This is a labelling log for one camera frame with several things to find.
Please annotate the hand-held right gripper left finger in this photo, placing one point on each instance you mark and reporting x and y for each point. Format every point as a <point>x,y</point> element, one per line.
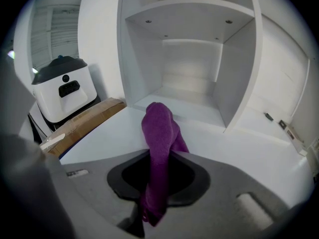
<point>94,195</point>

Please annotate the white desk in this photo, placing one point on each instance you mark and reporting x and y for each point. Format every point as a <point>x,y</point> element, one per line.
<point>224,153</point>

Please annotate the white shelf cabinet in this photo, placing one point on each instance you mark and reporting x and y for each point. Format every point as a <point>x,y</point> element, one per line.
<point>189,58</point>

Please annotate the brown cardboard box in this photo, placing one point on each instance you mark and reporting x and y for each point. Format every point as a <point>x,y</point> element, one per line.
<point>84,123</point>

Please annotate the white flat stick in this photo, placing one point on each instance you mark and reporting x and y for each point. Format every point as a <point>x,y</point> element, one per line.
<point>52,141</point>

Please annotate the white and black robot machine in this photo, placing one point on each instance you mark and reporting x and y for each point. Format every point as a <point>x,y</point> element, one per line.
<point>64,93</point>
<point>37,123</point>

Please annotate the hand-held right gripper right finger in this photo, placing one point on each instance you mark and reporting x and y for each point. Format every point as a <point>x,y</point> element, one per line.
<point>224,183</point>

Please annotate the purple cloth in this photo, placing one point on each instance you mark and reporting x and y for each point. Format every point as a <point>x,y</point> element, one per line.
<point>159,138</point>

